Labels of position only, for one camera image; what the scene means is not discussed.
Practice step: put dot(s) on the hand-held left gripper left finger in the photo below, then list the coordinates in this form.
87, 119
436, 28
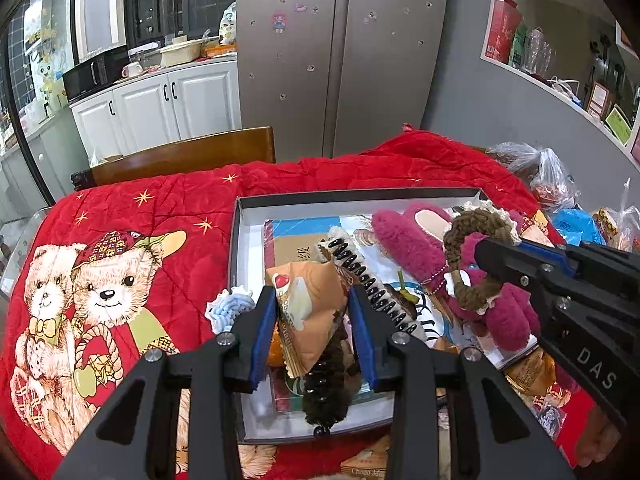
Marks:
262, 340

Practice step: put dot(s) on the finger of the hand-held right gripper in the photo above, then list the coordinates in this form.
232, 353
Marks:
547, 254
505, 265

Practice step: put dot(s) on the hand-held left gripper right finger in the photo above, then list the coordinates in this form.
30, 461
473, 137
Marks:
365, 345

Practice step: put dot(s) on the brown crochet scrunchie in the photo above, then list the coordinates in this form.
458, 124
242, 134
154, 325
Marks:
475, 295

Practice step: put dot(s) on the blue crochet scrunchie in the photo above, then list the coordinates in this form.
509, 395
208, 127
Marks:
227, 310

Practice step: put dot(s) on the triangular snack packet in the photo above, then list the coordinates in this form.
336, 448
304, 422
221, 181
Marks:
530, 375
310, 310
367, 460
535, 230

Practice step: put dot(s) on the black tray box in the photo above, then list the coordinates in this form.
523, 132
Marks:
245, 240

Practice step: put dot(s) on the person's right hand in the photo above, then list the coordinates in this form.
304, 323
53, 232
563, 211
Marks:
607, 435

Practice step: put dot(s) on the blue plastic bag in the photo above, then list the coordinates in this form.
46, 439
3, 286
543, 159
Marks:
577, 227

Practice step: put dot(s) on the brown fuzzy hair clip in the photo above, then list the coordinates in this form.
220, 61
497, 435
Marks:
327, 390

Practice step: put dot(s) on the black hair clips pack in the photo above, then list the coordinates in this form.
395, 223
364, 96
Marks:
370, 280

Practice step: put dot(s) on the yellow checked lid jar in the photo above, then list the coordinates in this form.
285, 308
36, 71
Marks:
606, 222

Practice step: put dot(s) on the clear plastic bag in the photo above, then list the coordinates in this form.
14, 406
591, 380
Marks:
545, 175

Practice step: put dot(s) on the pink fluffy slippers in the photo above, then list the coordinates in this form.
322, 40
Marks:
410, 245

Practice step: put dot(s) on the red printed blanket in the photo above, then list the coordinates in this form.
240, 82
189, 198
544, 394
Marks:
175, 220

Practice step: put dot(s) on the wooden chair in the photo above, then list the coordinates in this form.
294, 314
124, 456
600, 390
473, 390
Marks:
190, 155

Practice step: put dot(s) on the green box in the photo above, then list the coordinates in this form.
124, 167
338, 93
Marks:
519, 47

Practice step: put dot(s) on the red box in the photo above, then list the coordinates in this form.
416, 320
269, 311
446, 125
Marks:
501, 30

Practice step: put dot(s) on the white kitchen cabinet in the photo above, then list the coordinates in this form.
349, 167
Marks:
150, 105

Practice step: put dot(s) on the silver refrigerator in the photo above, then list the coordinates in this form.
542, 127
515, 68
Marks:
340, 60

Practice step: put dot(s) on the cream bowl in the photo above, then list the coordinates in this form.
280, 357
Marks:
181, 55

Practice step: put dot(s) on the white mug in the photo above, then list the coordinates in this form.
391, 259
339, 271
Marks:
131, 71

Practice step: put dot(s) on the black microwave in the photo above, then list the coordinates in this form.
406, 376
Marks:
95, 75

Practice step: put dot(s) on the black glass cabinet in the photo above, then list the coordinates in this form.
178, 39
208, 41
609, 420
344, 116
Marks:
165, 0

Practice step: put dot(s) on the sliding glass door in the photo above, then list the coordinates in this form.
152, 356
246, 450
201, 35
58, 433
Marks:
40, 60

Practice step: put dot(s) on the wall shelf niche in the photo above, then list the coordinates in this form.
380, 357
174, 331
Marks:
565, 20

